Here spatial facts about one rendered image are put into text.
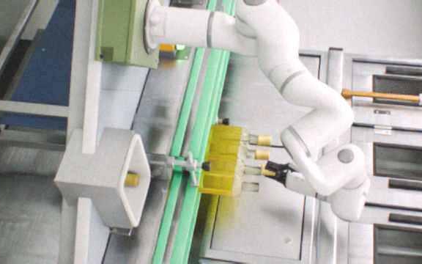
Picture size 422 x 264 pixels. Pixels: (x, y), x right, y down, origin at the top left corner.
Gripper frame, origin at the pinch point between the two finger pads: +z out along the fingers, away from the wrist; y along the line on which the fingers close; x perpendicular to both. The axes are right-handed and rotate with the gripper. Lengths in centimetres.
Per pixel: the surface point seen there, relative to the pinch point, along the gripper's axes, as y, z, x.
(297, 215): -13.7, -10.6, 4.6
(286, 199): -13.8, -5.7, 0.6
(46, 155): -16, 80, 16
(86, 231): 20, 32, 46
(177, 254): 3.4, 13.6, 36.7
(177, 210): 3.0, 19.7, 24.8
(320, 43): -315, 70, -364
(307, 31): -316, 91, -376
